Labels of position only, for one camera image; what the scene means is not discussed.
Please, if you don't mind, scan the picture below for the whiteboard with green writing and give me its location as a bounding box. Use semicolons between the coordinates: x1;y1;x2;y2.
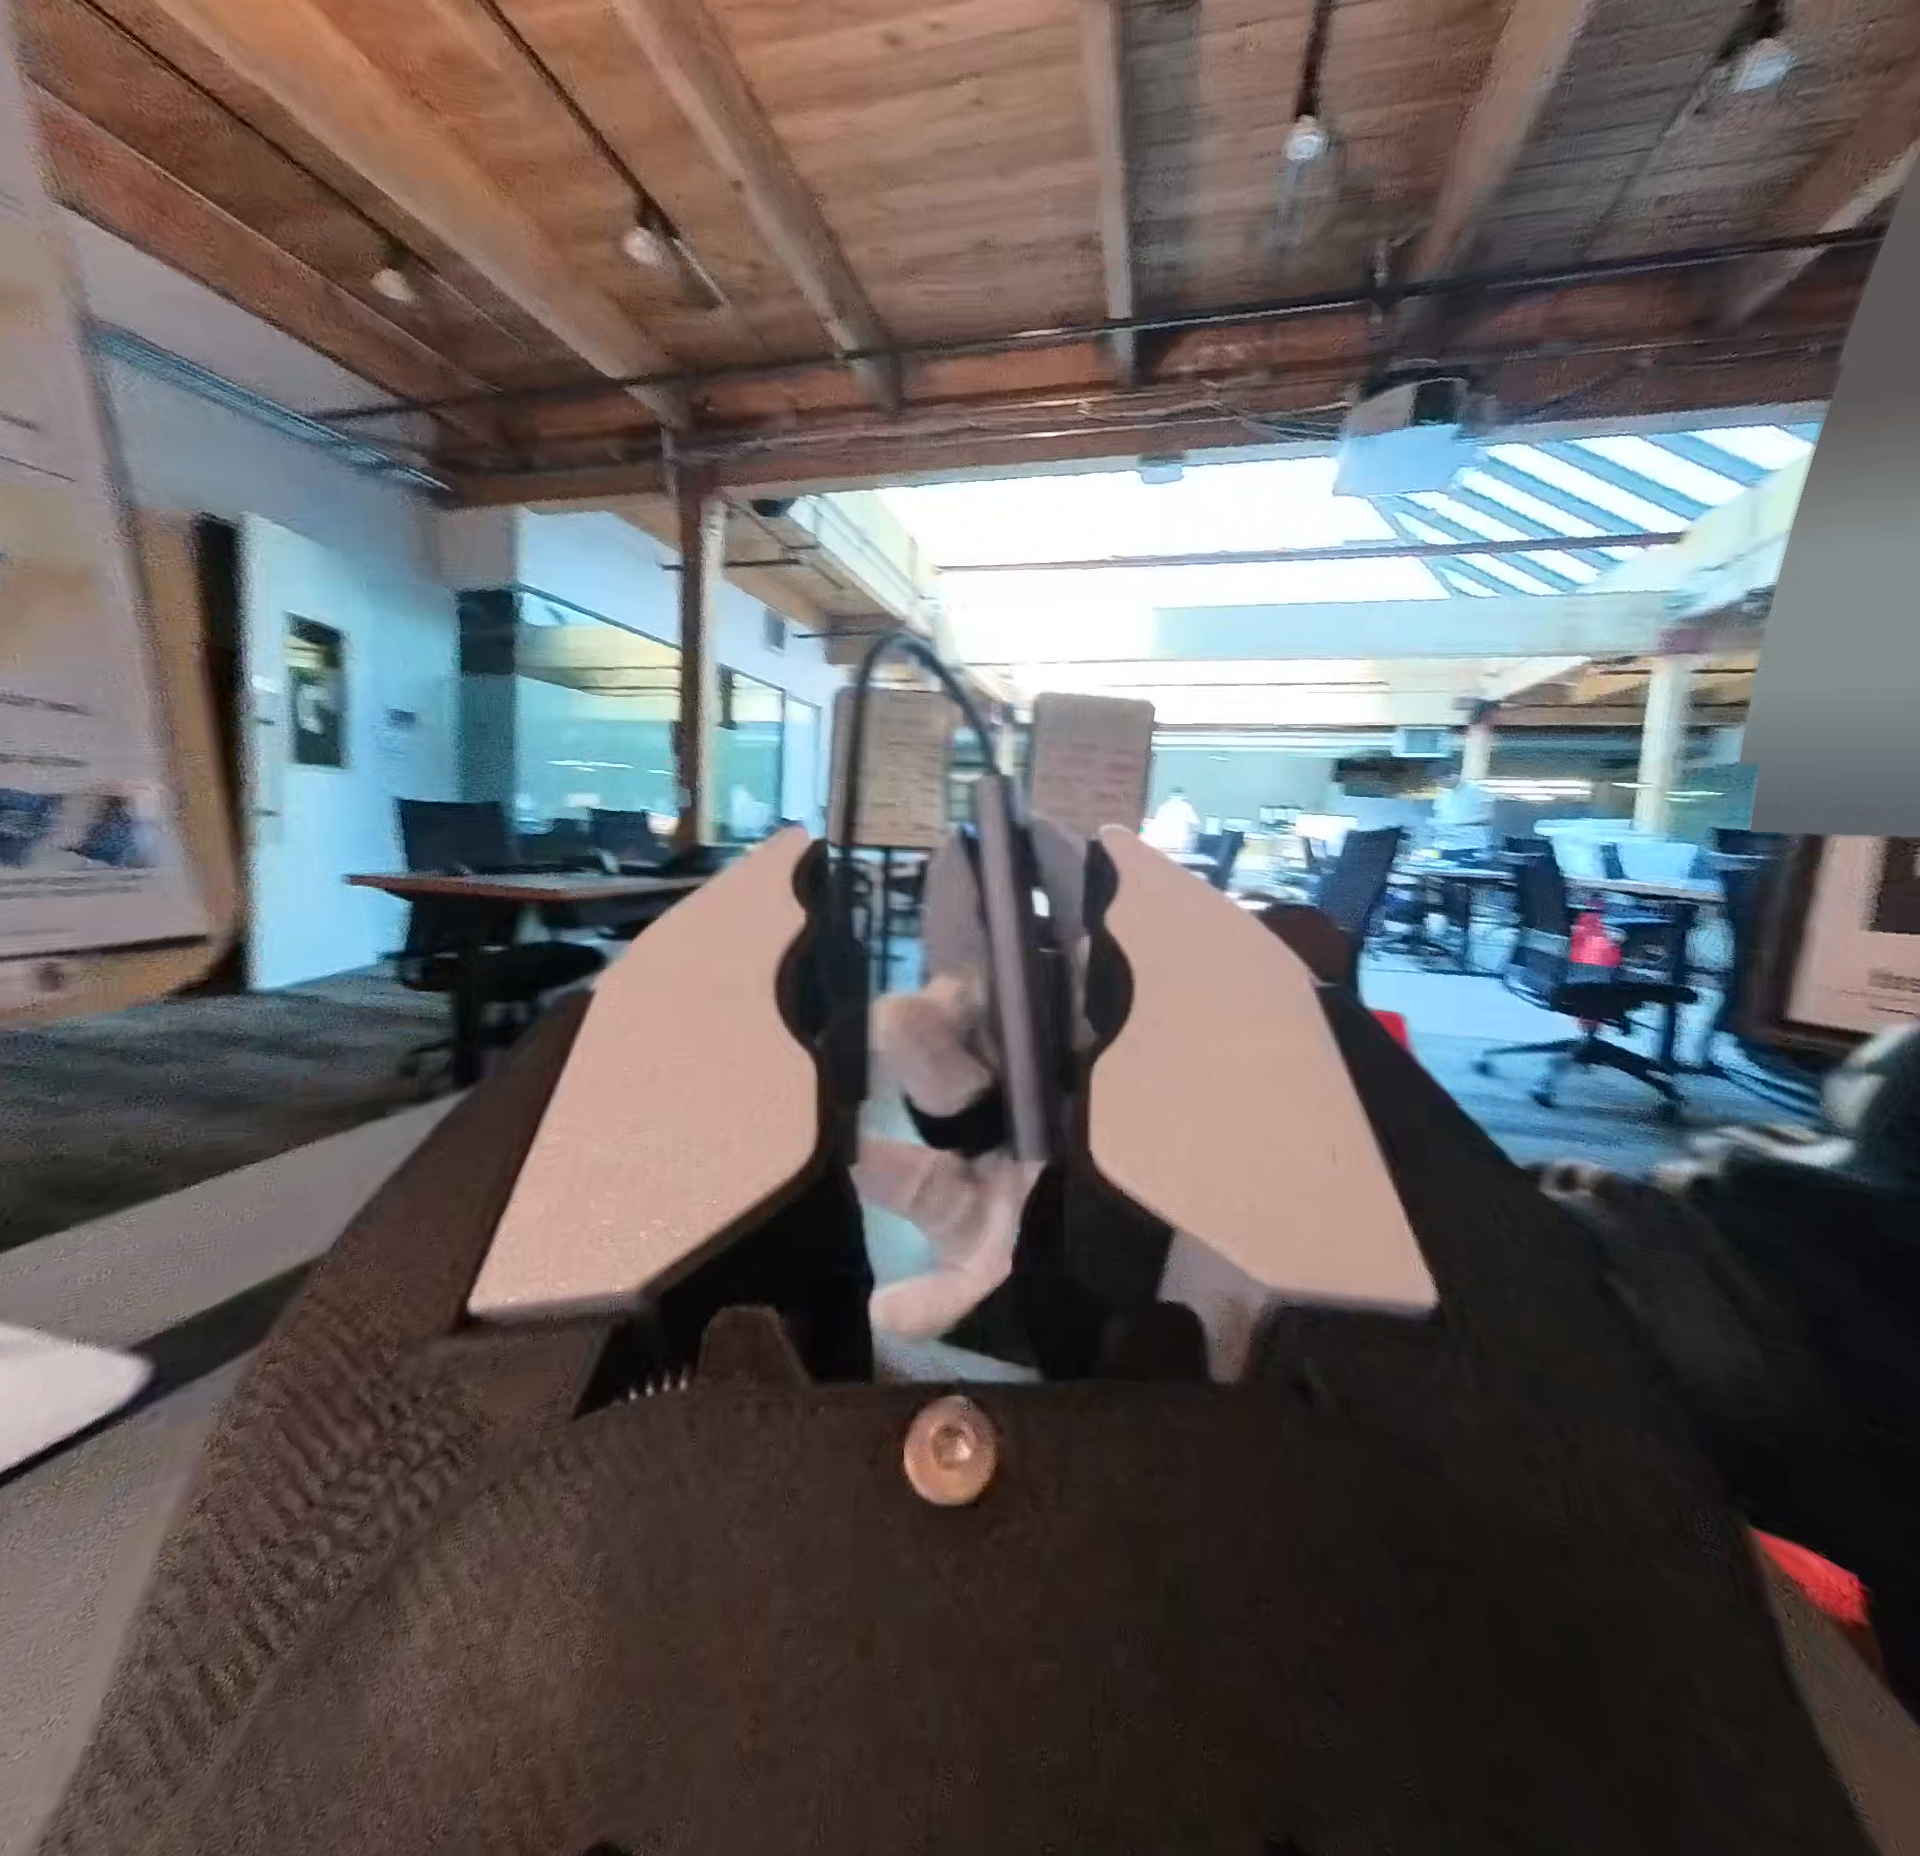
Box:
827;687;956;851

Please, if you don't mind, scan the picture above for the instruction sign on stand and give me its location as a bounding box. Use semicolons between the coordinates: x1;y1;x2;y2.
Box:
0;0;254;1482

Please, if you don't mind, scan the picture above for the black office chair red item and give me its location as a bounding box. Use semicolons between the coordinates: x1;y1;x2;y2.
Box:
1475;835;1706;1113

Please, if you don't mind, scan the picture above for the grey USB hub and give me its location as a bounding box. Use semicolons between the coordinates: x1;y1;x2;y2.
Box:
968;776;1055;1165

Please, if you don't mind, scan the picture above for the grey hub attached black cable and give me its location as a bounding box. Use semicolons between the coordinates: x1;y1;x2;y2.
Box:
827;631;1000;1147

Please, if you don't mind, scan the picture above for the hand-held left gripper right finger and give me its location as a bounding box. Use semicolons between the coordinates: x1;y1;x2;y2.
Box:
1070;822;1441;1322

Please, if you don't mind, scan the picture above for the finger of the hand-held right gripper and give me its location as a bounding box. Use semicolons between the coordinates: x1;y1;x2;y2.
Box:
915;827;990;1020
1033;819;1105;974

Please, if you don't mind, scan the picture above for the framed marker sign on stand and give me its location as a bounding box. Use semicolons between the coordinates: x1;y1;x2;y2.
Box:
1772;833;1920;1044

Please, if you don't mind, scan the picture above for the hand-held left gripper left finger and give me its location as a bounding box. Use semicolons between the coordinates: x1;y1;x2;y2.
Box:
462;822;843;1322

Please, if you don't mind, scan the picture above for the phone icon door window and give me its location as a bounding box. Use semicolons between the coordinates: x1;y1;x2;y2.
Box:
286;614;349;773

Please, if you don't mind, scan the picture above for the person's right hand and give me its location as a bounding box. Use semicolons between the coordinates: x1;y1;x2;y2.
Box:
855;968;1051;1343

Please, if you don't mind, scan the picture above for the wooden top desk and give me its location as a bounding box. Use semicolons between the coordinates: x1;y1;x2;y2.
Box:
342;861;722;1088

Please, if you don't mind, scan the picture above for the ceiling mounted grey box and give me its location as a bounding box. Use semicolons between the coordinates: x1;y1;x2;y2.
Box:
1330;378;1480;497

